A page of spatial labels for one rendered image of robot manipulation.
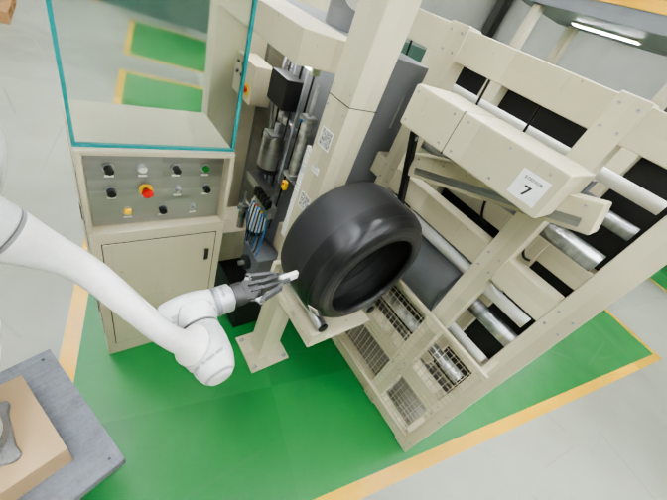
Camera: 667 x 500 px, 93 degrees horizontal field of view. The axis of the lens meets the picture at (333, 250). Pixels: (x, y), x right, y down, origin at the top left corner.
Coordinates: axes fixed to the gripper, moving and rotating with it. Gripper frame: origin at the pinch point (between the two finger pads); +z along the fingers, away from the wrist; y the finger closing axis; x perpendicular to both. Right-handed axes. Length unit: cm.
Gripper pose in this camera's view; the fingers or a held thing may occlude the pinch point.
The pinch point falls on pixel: (288, 277)
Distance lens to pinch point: 112.3
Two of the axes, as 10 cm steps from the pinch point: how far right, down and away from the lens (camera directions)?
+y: -5.4, -6.7, 5.1
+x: -2.2, 7.0, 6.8
